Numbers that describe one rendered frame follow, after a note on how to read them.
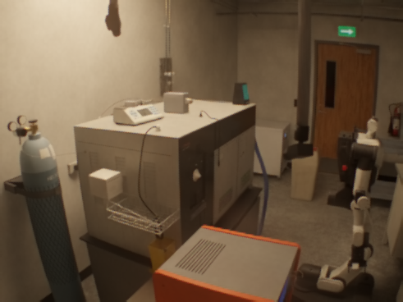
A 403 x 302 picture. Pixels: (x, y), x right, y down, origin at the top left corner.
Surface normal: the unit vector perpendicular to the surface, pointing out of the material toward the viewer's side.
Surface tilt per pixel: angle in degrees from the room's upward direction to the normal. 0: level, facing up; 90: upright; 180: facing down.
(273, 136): 90
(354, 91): 90
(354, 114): 90
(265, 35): 90
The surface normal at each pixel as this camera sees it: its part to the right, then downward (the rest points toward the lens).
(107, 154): -0.43, 0.25
